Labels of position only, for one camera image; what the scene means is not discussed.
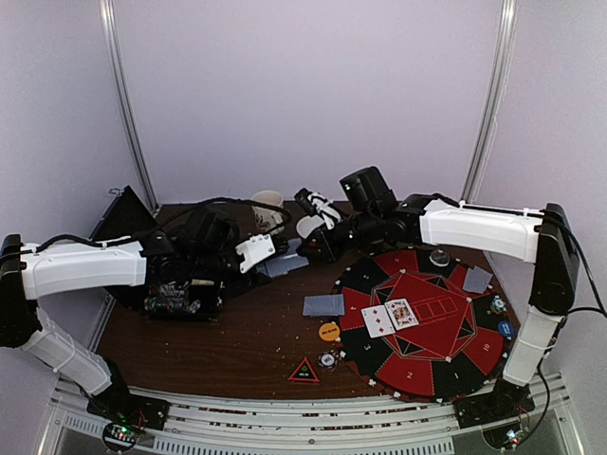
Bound aluminium front table rail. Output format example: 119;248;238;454
49;372;573;454

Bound orange big blind button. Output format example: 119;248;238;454
318;322;340;342

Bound left aluminium frame post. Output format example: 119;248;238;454
99;0;159;212

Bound black poker chip case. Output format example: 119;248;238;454
92;186;235;321

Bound black round dealer puck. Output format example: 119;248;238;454
429;248;451;267

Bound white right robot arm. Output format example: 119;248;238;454
295;166;582;419

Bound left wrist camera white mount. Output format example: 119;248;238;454
235;234;276;274

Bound blue small blind button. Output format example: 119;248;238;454
497;320;516;338

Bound right aluminium frame post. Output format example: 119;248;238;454
461;0;519;203

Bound three of diamonds card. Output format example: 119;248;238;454
360;305;395;338

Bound aluminium frame post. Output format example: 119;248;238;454
99;0;159;212
461;0;519;203

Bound red black poker mat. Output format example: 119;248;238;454
333;247;514;401

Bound black red triangular all-in marker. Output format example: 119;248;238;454
288;357;320;383

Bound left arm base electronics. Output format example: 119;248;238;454
86;394;170;454

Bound blue grey cloth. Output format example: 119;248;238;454
256;239;309;278

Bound ceramic coral pattern mug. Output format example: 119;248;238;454
251;190;285;235

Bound dealt card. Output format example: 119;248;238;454
303;294;345;317
463;266;493;294

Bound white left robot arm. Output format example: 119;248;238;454
1;201;260;421

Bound front poker chip stacks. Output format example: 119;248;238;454
144;282;201;315

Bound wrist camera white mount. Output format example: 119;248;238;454
235;234;276;274
294;188;342;229

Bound poker chip stack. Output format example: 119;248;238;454
317;350;340;371
489;296;507;315

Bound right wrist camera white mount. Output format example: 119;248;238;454
294;188;342;229

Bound white orange bowl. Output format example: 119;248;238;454
296;216;323;239

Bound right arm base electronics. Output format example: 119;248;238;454
453;378;535;452

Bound king face card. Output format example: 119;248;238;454
384;299;419;331

